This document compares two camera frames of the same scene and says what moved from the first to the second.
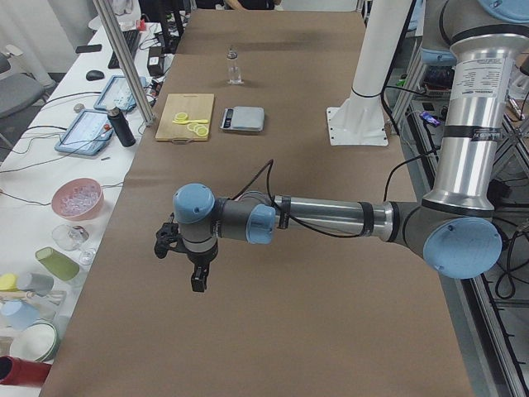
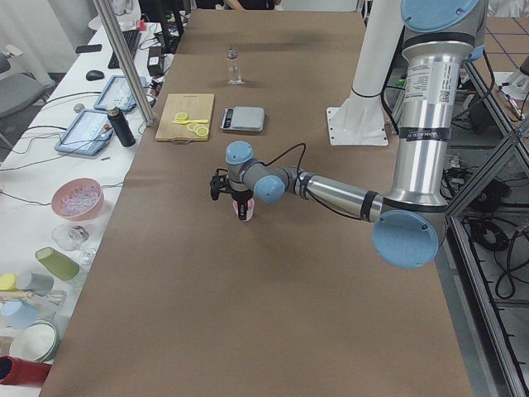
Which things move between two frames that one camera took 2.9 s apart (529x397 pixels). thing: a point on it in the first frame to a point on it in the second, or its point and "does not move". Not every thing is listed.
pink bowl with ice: x=78 y=198 does not move
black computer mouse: x=95 y=75 does not move
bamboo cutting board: x=196 y=106 does not move
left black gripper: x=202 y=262 to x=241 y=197
